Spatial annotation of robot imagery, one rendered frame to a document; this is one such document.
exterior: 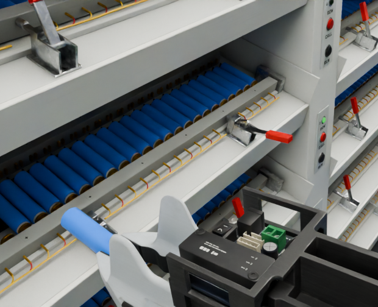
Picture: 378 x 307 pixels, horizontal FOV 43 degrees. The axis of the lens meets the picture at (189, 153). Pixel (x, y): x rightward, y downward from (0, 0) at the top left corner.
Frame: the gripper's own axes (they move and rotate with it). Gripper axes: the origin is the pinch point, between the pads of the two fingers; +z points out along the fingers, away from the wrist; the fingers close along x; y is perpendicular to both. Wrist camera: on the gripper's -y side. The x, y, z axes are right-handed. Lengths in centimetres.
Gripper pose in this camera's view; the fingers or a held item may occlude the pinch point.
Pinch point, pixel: (125, 260)
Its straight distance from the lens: 35.5
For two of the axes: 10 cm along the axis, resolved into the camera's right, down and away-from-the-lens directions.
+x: -6.3, 4.5, -6.3
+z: -7.6, -2.2, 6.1
